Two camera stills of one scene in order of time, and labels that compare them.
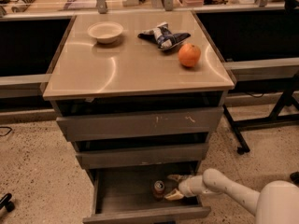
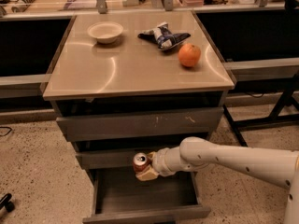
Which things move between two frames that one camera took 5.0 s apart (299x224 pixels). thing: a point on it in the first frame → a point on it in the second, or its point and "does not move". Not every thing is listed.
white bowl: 106,32 does not move
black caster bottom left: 6,203 does not move
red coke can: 159,190 → 140,161
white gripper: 186,188 → 163,162
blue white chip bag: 165,38 does not move
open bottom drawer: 125,195 does not move
